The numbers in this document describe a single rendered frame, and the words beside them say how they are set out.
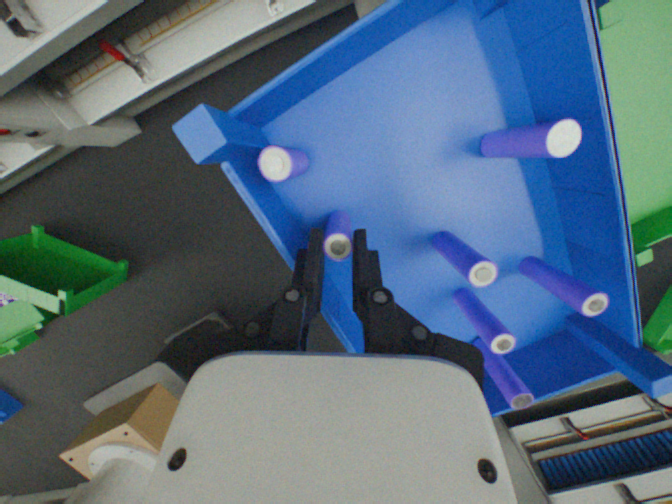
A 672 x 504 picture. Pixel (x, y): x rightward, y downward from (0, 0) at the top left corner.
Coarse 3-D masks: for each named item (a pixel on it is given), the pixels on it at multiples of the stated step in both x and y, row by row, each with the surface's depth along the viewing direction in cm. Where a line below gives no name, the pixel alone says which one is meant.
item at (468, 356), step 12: (444, 336) 10; (408, 348) 10; (432, 348) 10; (444, 348) 10; (456, 348) 10; (468, 348) 10; (456, 360) 10; (468, 360) 10; (480, 360) 10; (480, 372) 9; (480, 384) 9
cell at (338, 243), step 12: (336, 216) 18; (348, 216) 19; (336, 228) 14; (348, 228) 15; (324, 240) 14; (336, 240) 14; (348, 240) 14; (324, 252) 14; (336, 252) 14; (348, 252) 14
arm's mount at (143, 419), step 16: (160, 384) 56; (128, 400) 56; (144, 400) 51; (160, 400) 54; (176, 400) 57; (96, 416) 59; (112, 416) 53; (128, 416) 48; (144, 416) 50; (160, 416) 52; (96, 432) 50; (112, 432) 47; (128, 432) 47; (144, 432) 48; (160, 432) 51; (80, 448) 49; (160, 448) 49; (80, 464) 51
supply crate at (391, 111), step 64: (448, 0) 14; (512, 0) 14; (576, 0) 11; (320, 64) 13; (384, 64) 16; (448, 64) 16; (512, 64) 16; (576, 64) 12; (192, 128) 11; (256, 128) 17; (320, 128) 18; (384, 128) 17; (448, 128) 17; (256, 192) 16; (320, 192) 19; (384, 192) 19; (448, 192) 19; (512, 192) 19; (576, 192) 16; (384, 256) 21; (512, 256) 21; (576, 256) 20; (448, 320) 23; (512, 320) 23; (576, 320) 22; (640, 320) 17; (576, 384) 19; (640, 384) 17
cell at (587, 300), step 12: (528, 264) 20; (540, 264) 19; (528, 276) 20; (540, 276) 18; (552, 276) 18; (564, 276) 17; (552, 288) 17; (564, 288) 16; (576, 288) 16; (588, 288) 15; (564, 300) 16; (576, 300) 15; (588, 300) 15; (600, 300) 15; (588, 312) 15; (600, 312) 15
